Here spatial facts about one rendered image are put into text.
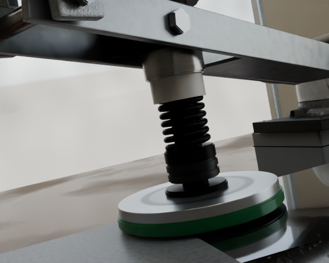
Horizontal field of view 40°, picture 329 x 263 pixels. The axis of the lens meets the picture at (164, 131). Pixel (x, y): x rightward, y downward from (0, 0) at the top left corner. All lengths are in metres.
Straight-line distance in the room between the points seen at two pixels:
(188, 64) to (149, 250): 0.22
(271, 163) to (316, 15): 5.65
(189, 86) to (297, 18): 6.59
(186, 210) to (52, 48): 0.24
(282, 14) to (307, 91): 5.19
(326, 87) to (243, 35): 1.19
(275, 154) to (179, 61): 1.28
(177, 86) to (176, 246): 0.19
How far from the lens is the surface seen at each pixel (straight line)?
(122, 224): 0.56
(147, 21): 0.49
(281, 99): 6.72
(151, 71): 0.57
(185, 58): 0.56
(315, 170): 0.77
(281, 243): 0.45
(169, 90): 0.56
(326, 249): 0.45
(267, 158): 1.86
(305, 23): 7.20
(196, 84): 0.57
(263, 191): 0.53
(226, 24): 0.60
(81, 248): 0.56
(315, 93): 1.79
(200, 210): 0.50
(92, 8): 0.41
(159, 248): 0.50
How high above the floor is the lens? 0.97
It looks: 3 degrees down
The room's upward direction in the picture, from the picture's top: 11 degrees counter-clockwise
